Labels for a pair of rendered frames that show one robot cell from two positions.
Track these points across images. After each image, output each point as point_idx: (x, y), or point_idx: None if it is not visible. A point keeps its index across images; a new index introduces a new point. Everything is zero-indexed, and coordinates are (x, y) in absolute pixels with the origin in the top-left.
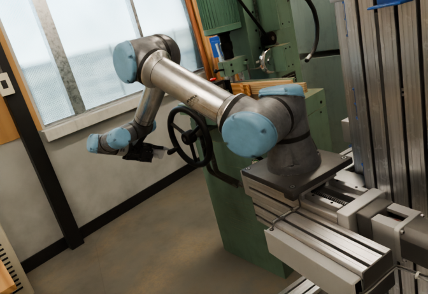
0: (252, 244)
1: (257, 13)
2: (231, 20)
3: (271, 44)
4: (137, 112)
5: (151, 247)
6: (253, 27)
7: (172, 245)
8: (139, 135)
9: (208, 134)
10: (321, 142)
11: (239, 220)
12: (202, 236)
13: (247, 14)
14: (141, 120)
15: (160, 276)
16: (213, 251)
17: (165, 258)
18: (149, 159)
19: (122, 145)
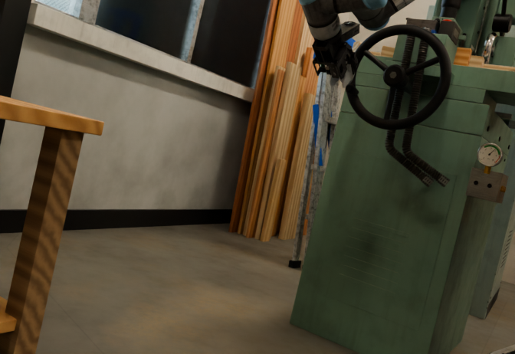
0: (374, 309)
1: None
2: None
3: (506, 29)
4: None
5: (139, 283)
6: (484, 1)
7: (182, 293)
8: (380, 13)
9: (451, 74)
10: (492, 202)
11: (367, 262)
12: (236, 298)
13: None
14: None
15: (182, 322)
16: (268, 319)
17: (177, 303)
18: (342, 73)
19: (382, 0)
